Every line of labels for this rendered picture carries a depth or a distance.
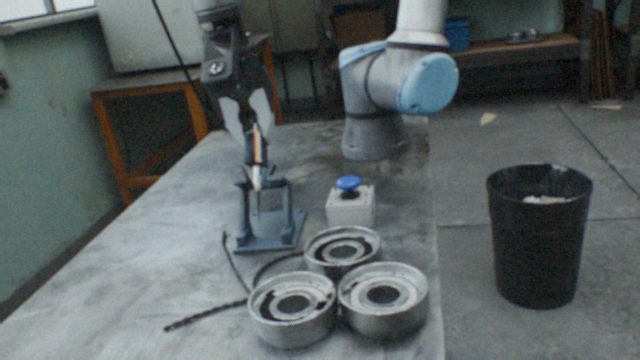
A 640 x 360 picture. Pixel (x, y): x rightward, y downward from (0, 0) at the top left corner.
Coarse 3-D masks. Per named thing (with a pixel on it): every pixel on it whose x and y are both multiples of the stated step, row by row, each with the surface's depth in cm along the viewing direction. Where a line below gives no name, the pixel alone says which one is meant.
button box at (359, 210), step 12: (336, 192) 87; (360, 192) 85; (372, 192) 85; (336, 204) 83; (348, 204) 82; (360, 204) 81; (372, 204) 84; (336, 216) 83; (348, 216) 82; (360, 216) 82; (372, 216) 83; (372, 228) 83
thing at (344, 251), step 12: (336, 228) 76; (348, 228) 76; (360, 228) 75; (312, 240) 74; (324, 240) 76; (372, 240) 74; (312, 252) 73; (324, 252) 73; (336, 252) 74; (348, 252) 74; (360, 252) 71; (372, 252) 68; (312, 264) 69; (324, 264) 68; (336, 264) 67; (348, 264) 67; (360, 264) 67; (336, 276) 68; (336, 288) 69
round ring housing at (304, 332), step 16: (304, 272) 66; (256, 288) 64; (272, 288) 66; (320, 288) 65; (256, 304) 63; (272, 304) 63; (288, 304) 65; (304, 304) 65; (336, 304) 61; (256, 320) 59; (304, 320) 57; (320, 320) 58; (272, 336) 59; (288, 336) 58; (304, 336) 58; (320, 336) 60
